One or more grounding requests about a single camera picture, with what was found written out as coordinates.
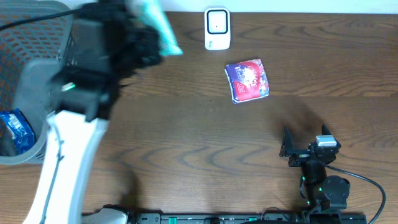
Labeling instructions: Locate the teal wet wipes packet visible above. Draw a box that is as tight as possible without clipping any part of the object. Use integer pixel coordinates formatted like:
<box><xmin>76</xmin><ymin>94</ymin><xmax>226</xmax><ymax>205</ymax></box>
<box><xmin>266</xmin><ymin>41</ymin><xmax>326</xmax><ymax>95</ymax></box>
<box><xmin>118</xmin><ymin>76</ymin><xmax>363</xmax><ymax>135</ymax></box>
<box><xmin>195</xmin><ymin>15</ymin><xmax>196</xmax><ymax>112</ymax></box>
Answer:
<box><xmin>125</xmin><ymin>0</ymin><xmax>183</xmax><ymax>57</ymax></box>

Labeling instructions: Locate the red purple snack packet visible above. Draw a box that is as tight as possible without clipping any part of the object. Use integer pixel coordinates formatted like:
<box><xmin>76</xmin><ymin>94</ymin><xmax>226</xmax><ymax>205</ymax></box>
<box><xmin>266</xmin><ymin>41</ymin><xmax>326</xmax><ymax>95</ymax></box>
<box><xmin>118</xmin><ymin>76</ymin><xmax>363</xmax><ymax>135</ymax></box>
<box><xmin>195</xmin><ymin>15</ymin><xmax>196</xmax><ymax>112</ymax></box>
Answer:
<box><xmin>224</xmin><ymin>59</ymin><xmax>270</xmax><ymax>104</ymax></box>

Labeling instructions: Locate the blue snack bar wrapper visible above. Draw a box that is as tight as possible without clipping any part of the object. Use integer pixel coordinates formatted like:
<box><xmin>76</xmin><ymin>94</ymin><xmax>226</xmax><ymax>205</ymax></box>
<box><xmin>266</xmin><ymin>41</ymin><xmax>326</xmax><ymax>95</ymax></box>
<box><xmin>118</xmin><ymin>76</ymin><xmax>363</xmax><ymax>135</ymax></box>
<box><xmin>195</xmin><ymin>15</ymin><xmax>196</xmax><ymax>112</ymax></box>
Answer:
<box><xmin>1</xmin><ymin>108</ymin><xmax>36</xmax><ymax>155</ymax></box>

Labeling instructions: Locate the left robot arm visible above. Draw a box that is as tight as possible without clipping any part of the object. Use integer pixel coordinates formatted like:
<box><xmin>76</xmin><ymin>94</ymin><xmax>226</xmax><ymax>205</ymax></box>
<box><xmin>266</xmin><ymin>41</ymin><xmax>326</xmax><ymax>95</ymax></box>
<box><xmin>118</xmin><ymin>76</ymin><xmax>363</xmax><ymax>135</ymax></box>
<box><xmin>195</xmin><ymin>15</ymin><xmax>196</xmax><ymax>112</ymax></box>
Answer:
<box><xmin>25</xmin><ymin>1</ymin><xmax>161</xmax><ymax>223</ymax></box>

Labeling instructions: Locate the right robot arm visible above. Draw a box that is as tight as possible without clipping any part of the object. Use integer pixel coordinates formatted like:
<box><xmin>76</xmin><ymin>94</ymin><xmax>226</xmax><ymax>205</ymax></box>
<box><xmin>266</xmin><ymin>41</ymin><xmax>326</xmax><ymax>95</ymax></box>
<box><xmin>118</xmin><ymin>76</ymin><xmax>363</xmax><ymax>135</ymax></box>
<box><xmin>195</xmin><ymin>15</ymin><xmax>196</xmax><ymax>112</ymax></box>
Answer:
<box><xmin>279</xmin><ymin>125</ymin><xmax>350</xmax><ymax>224</ymax></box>

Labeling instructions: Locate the grey plastic mesh basket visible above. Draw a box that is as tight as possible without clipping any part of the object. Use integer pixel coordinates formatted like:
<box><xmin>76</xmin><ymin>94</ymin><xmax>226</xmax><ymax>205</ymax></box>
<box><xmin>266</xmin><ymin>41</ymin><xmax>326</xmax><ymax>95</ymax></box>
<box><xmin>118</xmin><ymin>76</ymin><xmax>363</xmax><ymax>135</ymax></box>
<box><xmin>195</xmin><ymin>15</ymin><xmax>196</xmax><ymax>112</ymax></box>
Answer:
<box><xmin>1</xmin><ymin>16</ymin><xmax>73</xmax><ymax>165</ymax></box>

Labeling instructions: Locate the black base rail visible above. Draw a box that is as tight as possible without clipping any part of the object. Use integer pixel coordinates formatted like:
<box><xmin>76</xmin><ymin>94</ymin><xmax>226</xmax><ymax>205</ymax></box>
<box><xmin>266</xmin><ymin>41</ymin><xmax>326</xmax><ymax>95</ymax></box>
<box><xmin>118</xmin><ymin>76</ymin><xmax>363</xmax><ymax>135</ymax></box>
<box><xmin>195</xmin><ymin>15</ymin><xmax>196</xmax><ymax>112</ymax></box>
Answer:
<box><xmin>81</xmin><ymin>212</ymin><xmax>368</xmax><ymax>224</ymax></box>

